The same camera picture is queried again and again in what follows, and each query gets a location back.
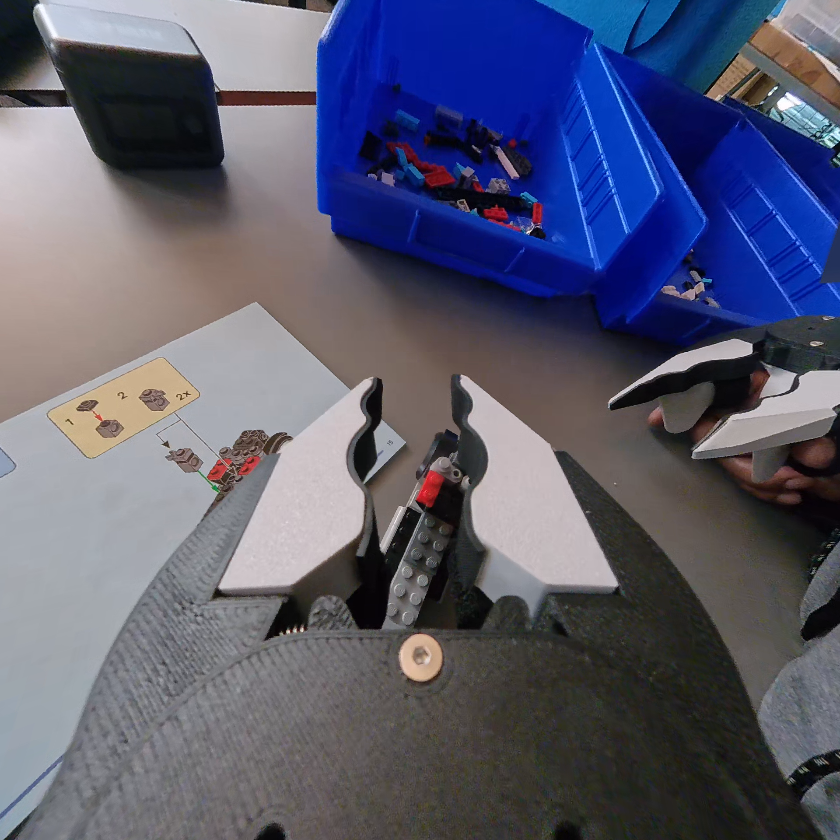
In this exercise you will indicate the grey sweatshirt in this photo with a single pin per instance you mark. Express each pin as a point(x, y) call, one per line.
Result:
point(800, 709)

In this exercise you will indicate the dark red strip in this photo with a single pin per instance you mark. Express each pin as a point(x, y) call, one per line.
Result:
point(269, 98)

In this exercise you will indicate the pile of white grey bricks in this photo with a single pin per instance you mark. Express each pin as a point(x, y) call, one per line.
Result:
point(689, 289)

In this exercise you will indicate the cardboard box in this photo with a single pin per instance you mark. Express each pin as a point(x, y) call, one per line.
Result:
point(787, 56)

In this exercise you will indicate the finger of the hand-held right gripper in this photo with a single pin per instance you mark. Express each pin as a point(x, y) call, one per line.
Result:
point(774, 420)
point(689, 377)

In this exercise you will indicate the pile of red black cyan bricks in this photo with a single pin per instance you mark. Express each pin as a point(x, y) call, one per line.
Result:
point(439, 177)

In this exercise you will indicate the teal fabric panel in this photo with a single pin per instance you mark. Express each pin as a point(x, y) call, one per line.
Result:
point(669, 33)

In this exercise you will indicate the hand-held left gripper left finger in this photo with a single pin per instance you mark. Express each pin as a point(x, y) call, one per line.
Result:
point(302, 518)

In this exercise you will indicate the person's right hand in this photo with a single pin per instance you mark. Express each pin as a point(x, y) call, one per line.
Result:
point(754, 472)

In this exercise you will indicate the partly built brick vehicle model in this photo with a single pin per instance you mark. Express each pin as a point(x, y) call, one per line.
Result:
point(420, 564)

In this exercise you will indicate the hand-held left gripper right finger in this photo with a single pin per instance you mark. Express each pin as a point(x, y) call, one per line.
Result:
point(538, 518)

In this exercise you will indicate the instruction booklet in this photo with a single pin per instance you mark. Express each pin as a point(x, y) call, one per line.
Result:
point(79, 558)

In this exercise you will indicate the black box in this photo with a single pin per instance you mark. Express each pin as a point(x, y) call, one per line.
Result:
point(131, 85)

